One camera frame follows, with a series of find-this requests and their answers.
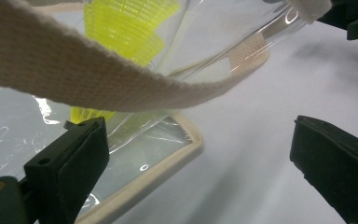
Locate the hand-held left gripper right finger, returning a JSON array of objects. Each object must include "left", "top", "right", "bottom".
[{"left": 289, "top": 115, "right": 358, "bottom": 224}]

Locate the transparent bag with beige trim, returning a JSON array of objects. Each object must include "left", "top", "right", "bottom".
[{"left": 0, "top": 0, "right": 334, "bottom": 224}]

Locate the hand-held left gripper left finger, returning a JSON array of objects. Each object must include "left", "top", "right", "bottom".
[{"left": 23, "top": 117, "right": 111, "bottom": 224}]

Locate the white table sheet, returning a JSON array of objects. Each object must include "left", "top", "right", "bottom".
[{"left": 111, "top": 21, "right": 358, "bottom": 224}]

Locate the yellow shuttlecock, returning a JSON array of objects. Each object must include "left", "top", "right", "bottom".
[
  {"left": 70, "top": 105, "right": 117, "bottom": 124},
  {"left": 83, "top": 0, "right": 181, "bottom": 34},
  {"left": 87, "top": 27, "right": 166, "bottom": 68}
]

